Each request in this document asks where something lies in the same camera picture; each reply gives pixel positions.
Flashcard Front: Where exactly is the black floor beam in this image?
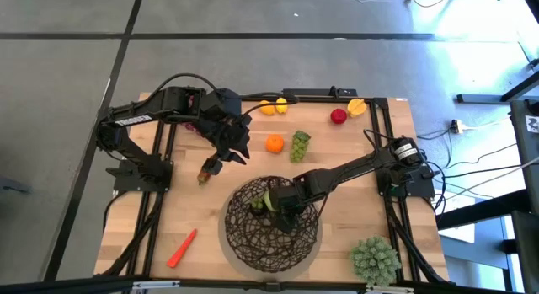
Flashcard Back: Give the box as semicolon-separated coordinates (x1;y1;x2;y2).
436;188;531;231

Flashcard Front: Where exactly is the orange plastic orange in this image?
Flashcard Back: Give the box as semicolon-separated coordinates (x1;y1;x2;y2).
264;133;286;154

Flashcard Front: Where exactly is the yellow plastic starfruit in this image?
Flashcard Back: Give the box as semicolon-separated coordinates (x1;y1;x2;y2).
346;98;368;119

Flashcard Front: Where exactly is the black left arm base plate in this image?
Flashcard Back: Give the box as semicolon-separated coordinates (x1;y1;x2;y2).
105;158;174;193

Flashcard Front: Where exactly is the orange plastic carrot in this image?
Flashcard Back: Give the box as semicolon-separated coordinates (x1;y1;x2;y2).
166;228;198;269

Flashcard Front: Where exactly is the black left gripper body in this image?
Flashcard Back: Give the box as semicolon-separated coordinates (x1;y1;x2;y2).
195;88;253;156

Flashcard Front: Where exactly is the frilly green purple cabbage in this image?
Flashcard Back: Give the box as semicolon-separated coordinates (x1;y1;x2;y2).
350;236;402;286

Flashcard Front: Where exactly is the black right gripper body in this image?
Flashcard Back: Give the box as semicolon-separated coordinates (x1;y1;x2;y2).
269;175;315;235

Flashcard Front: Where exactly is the green plastic pear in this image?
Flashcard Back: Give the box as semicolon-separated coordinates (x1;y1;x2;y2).
262;191;278;213

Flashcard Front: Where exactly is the black aluminium table frame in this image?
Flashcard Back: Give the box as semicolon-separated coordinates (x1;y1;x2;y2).
94;88;454;286

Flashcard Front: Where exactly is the red green plastic mango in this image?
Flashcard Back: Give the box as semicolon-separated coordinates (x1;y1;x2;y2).
196;156;223;186

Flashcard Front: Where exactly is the dark woven wicker basket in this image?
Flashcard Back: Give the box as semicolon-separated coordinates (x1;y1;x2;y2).
224;175;320;274

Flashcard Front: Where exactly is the green plastic grape bunch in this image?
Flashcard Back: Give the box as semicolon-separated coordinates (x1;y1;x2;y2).
289;130;312;163

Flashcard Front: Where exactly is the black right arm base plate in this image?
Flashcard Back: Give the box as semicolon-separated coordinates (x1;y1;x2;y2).
376;167;435;199

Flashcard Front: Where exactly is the red plastic apple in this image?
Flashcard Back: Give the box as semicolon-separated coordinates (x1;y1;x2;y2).
329;108;349;126

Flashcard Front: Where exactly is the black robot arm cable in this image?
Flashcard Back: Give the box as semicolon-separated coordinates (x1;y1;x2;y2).
149;72;243;102
239;91;300;118

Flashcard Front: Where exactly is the black table leg bar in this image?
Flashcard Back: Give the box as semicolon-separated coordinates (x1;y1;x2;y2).
456;70;539;104

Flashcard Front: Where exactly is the black box on frame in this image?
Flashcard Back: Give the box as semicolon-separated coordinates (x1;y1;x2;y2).
281;87;359;99

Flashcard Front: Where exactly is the round grey placemat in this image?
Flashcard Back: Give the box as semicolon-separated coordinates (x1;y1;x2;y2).
217;178;324;283

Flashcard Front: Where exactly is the grey cabinet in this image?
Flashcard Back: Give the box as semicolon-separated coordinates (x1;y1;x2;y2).
509;98;539;294

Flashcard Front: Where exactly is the black front crossbar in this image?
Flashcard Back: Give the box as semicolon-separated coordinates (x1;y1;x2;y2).
0;275;539;294

